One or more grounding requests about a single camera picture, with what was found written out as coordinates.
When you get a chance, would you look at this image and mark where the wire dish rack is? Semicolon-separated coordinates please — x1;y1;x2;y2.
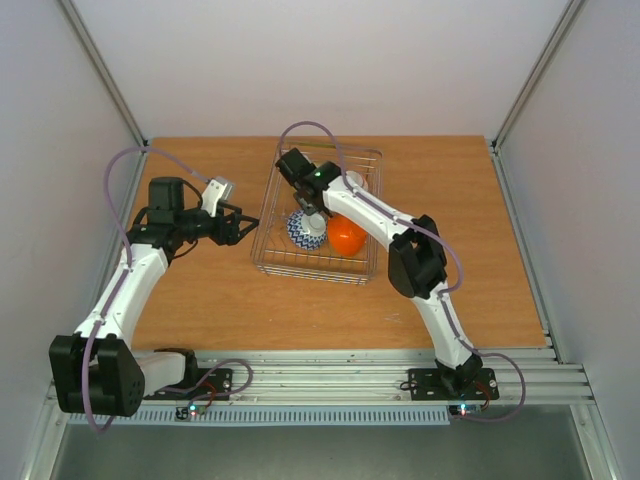
251;140;383;285

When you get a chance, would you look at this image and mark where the blue patterned bowl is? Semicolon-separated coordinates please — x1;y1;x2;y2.
286;209;327;251

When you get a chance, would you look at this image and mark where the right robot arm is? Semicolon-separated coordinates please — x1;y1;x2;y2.
275;148;483;398

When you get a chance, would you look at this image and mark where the grey slotted cable duct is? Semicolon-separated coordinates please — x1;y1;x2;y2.
67;404;451;427

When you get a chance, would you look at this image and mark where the orange bowl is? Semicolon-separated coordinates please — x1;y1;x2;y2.
327;214;367;257

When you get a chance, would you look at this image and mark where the purple cable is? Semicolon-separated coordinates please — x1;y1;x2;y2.
79;147;211;434
278;119;527;424

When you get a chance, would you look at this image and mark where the left circuit board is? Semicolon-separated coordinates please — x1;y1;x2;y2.
174;404;207;421

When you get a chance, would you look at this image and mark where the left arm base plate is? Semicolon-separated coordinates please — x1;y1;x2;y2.
144;368;233;401

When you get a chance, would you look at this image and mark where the aluminium rail frame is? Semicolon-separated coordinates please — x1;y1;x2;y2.
47;347;596;406

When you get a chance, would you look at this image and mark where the circuit board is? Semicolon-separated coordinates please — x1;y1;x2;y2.
449;403;488;417
174;404;207;421

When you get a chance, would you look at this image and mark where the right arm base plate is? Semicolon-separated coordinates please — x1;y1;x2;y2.
404;368;500;401

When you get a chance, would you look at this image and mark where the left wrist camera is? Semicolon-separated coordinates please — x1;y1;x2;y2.
201;176;235;217

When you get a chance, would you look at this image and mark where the right circuit board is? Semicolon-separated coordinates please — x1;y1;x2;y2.
449;403;488;417

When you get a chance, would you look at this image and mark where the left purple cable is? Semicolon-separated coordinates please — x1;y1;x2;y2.
79;147;211;434

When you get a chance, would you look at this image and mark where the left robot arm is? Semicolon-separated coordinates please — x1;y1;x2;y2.
49;177;259;417

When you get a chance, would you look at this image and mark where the red patterned bowl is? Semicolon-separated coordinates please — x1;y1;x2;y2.
346;170;369;191

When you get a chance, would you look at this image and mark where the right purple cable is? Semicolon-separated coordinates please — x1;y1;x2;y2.
278;119;527;424

